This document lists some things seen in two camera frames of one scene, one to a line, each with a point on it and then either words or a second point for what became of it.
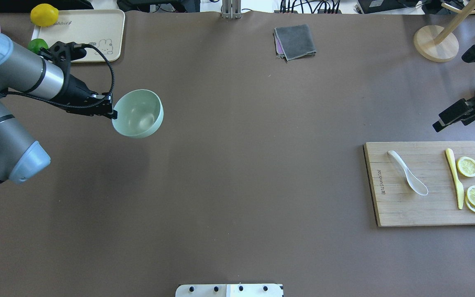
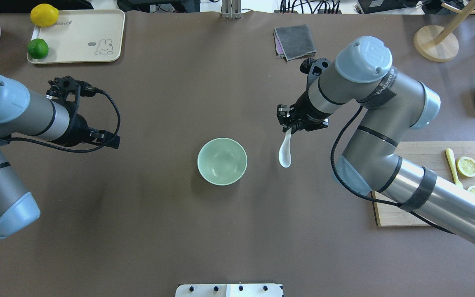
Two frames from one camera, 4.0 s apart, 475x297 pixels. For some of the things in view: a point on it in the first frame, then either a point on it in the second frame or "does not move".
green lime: (36, 44) does not move
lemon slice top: (467, 167) does not move
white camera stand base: (229, 290) does not move
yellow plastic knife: (451, 159) does not move
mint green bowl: (140, 112) to (222, 161)
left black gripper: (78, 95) to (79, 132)
